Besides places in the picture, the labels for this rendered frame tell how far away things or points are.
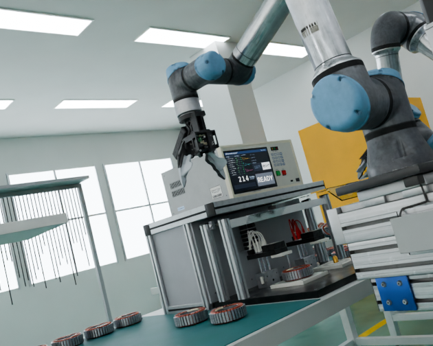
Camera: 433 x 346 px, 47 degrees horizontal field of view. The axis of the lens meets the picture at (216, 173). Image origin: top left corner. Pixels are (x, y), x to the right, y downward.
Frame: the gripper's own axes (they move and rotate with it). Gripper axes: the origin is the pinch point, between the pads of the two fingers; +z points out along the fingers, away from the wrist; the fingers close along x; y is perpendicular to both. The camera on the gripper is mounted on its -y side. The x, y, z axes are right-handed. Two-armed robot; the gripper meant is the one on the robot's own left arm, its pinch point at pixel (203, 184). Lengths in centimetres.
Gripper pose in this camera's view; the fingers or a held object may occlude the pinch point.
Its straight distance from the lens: 142.9
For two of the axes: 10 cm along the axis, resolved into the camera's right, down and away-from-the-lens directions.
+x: 8.0, -1.4, 5.9
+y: 5.5, -2.5, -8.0
